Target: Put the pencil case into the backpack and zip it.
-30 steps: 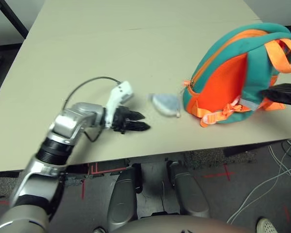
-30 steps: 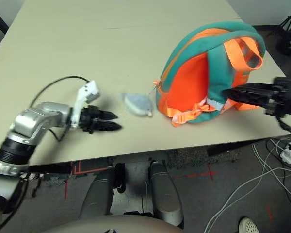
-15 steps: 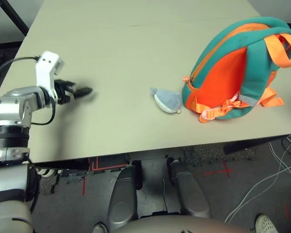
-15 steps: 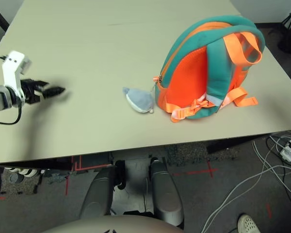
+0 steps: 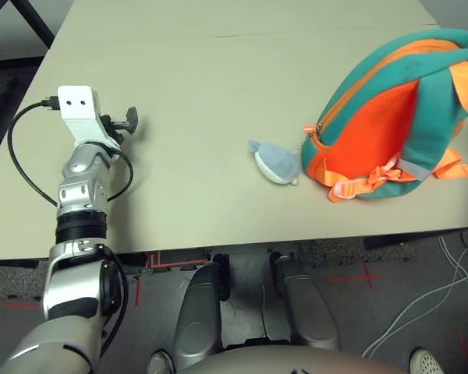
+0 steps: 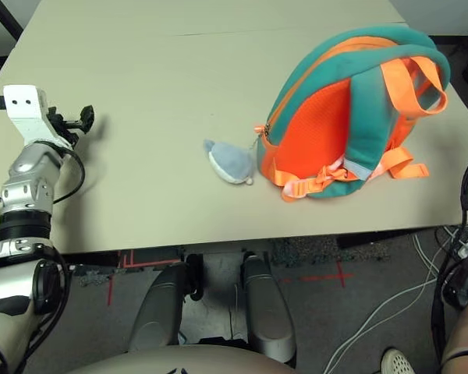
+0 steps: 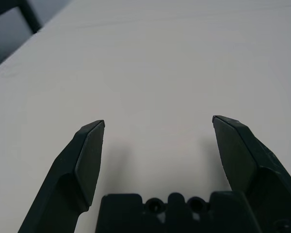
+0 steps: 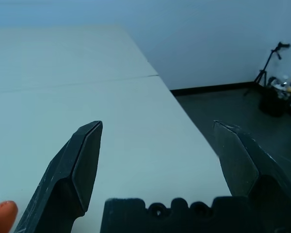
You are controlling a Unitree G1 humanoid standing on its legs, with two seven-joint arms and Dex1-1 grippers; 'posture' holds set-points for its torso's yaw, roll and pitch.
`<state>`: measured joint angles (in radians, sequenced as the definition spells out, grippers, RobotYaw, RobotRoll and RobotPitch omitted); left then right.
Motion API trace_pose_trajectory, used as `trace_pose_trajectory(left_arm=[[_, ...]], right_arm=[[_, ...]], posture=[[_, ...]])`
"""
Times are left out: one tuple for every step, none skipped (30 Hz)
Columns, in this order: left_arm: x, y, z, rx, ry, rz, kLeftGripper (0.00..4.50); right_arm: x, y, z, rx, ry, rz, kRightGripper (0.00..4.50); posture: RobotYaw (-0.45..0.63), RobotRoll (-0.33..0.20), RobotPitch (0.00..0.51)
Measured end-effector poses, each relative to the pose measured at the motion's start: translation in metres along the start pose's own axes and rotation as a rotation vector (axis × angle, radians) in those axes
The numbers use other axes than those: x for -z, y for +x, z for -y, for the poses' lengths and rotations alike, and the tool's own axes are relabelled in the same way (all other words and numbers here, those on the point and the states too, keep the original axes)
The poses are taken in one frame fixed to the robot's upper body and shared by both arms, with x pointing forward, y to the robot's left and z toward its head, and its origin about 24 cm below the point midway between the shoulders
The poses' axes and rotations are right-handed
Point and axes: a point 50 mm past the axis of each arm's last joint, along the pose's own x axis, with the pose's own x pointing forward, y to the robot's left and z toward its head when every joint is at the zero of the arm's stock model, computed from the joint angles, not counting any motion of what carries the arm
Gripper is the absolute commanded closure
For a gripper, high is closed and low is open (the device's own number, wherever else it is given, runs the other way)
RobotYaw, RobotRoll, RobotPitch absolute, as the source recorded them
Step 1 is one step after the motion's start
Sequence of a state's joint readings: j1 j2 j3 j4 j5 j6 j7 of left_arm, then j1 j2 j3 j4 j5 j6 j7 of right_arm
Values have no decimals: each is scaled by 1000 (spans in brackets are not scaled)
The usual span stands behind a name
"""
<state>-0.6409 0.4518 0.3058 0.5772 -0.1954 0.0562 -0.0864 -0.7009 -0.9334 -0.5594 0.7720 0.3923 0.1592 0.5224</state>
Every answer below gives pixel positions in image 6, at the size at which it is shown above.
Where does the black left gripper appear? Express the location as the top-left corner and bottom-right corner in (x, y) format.
(45, 104), (96, 148)

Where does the grey robot left leg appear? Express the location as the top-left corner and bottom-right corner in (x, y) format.
(127, 259), (193, 354)

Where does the black metal frame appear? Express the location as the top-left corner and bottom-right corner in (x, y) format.
(0, 0), (25, 60)

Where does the long white floor cable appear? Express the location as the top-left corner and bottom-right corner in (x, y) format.
(323, 272), (453, 374)

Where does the grey dolphin plush keychain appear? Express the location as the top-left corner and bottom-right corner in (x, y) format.
(202, 138), (256, 186)

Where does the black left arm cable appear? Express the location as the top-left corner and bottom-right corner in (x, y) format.
(0, 96), (87, 205)

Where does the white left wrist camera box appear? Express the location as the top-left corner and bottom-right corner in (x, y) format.
(2, 84), (74, 150)

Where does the white bystander shoe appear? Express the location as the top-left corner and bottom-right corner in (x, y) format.
(380, 347), (417, 374)

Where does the teal and orange backpack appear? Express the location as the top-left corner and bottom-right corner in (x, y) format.
(253, 24), (452, 203)

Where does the short white floor cable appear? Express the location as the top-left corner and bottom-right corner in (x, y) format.
(411, 231), (459, 281)

